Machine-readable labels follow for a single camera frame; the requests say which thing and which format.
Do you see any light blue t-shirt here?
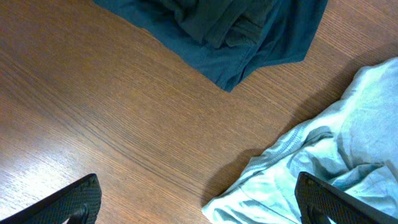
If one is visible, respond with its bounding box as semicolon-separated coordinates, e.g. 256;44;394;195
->
202;58;397;223

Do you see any navy blue folded garment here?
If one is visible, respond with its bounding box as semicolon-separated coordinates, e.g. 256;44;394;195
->
96;0;327;91

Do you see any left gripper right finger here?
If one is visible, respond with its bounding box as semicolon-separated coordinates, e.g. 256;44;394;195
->
295;172;397;224

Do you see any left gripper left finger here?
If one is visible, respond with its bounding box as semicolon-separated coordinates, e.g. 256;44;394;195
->
1;174;102;224

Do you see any black folded garment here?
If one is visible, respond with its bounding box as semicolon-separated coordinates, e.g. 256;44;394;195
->
156;0;276;48

